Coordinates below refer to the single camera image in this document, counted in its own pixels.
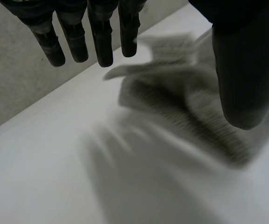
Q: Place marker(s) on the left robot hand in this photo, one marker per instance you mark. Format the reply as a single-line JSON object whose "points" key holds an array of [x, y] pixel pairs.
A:
{"points": [[246, 70]]}

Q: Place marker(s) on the grey towel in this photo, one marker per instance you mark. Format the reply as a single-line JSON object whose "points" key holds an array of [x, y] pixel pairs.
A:
{"points": [[169, 98]]}

